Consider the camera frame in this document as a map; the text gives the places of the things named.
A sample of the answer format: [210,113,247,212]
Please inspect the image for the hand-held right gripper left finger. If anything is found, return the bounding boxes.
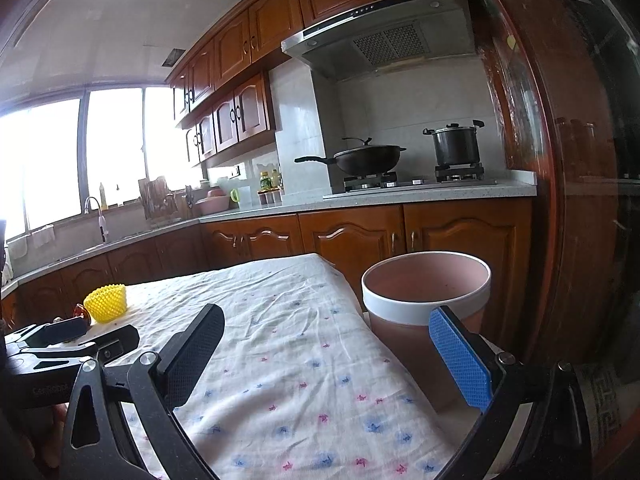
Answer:
[60,302,226,480]

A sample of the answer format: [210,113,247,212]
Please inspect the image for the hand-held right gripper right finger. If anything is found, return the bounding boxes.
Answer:
[428,305,593,480]

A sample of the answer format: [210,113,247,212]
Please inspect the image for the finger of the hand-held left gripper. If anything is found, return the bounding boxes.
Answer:
[65,324,141,363]
[10,318,91,347]

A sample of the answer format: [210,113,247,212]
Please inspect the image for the yellow foam fruit net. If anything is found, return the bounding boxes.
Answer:
[83,283,128,324]

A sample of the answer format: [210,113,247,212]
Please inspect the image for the pink bin with white rim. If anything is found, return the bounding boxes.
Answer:
[361,251,492,416]

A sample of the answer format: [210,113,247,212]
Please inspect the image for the person's left hand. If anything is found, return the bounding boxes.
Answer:
[40,402,69,466]

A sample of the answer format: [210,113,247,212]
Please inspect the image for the white floral tablecloth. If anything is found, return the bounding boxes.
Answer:
[2,252,493,480]

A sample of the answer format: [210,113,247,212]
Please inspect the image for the kitchen faucet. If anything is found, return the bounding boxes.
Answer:
[84,196,108,245]

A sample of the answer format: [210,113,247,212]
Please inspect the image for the pink basin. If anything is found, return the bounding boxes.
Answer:
[195,187,232,216]

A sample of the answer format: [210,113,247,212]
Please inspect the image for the patterned floor mat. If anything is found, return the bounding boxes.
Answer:
[575,362,623,456]

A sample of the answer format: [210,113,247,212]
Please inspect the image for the brown wooden base cabinets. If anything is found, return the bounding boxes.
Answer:
[0,197,535,331]

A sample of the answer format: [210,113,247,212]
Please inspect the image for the kitchen window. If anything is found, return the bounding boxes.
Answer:
[0,87,176,241]

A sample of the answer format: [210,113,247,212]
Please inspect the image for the grey kitchen countertop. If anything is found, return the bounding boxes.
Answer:
[0,172,538,301]

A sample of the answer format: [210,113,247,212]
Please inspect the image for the gas stove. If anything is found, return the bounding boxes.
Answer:
[322,162,500,200]

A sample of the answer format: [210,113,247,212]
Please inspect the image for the steel pot with lid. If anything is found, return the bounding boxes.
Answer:
[422,120,486,167]

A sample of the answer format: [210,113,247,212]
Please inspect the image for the black wok with lid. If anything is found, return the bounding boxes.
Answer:
[294,137,407,177]

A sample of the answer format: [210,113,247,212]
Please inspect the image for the red wooden glass cabinet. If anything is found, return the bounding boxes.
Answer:
[450,0,640,461]

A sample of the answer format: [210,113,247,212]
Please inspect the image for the steel range hood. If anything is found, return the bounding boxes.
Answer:
[281,0,476,81]

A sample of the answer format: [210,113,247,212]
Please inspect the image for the brown wooden wall cabinets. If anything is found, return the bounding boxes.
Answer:
[165,0,463,168]

